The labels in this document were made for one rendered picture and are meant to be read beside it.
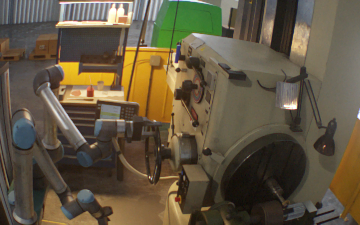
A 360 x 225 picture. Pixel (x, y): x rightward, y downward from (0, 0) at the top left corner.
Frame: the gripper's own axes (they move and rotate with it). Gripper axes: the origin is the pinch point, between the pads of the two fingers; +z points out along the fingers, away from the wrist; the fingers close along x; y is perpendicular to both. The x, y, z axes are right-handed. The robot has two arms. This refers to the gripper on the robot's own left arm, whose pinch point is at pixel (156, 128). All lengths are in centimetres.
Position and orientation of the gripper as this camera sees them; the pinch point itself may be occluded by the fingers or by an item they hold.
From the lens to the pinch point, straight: 173.0
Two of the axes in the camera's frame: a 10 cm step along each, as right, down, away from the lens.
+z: 9.6, 0.2, 2.8
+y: -2.0, -6.2, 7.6
